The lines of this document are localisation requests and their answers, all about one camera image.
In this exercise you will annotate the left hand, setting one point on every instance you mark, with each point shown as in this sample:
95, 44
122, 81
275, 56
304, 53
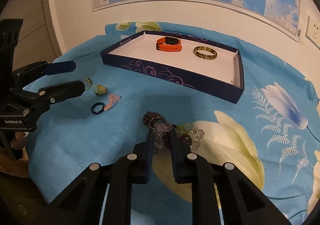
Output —
19, 141

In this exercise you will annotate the olive tortoiseshell bangle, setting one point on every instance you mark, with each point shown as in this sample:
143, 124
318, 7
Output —
205, 53

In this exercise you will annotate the blue floral bed sheet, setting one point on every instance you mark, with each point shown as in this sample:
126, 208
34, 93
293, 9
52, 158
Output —
271, 134

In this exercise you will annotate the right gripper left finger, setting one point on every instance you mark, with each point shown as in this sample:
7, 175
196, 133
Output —
102, 194

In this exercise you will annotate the brown wooden door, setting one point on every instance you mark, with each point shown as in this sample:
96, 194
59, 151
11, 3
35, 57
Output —
37, 40

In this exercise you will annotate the orange smart watch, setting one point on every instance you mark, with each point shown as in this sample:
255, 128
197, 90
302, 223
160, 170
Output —
169, 44

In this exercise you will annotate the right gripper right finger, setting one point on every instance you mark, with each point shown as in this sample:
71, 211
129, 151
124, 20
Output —
220, 194

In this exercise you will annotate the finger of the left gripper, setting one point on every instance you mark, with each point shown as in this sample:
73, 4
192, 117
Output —
55, 93
61, 67

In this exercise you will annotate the white wall socket panel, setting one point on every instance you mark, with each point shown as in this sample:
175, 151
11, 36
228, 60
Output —
313, 31

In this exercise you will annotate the dark blue tray box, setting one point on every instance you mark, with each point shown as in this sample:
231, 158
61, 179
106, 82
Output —
222, 77

